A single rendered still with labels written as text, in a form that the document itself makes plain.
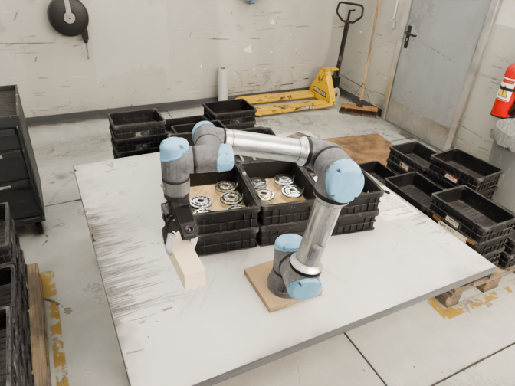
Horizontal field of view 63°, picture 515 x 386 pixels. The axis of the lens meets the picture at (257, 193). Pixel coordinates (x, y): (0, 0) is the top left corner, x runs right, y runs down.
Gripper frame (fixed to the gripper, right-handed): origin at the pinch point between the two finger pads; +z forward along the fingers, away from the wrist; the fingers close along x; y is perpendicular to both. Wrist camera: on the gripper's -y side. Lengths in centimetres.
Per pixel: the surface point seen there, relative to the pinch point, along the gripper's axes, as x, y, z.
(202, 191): -31, 68, 26
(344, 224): -86, 27, 32
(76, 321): 37, 90, 108
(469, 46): -341, 183, 1
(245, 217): -38, 35, 21
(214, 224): -25.0, 36.3, 21.6
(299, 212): -62, 30, 22
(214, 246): -25, 37, 34
